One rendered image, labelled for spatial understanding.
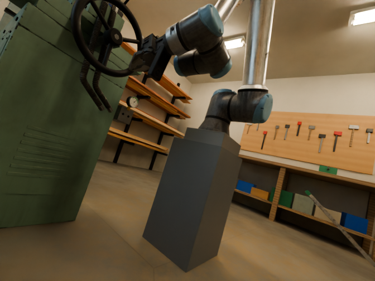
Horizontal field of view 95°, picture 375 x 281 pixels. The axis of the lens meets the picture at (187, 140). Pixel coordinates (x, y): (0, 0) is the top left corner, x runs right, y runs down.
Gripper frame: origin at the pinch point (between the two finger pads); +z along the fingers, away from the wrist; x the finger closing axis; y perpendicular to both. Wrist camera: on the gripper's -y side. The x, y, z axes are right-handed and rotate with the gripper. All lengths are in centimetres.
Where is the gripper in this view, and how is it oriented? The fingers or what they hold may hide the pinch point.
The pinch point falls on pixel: (131, 69)
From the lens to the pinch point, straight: 77.3
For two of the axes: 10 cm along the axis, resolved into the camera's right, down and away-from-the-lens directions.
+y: 0.0, -9.5, 3.1
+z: -8.5, 1.6, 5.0
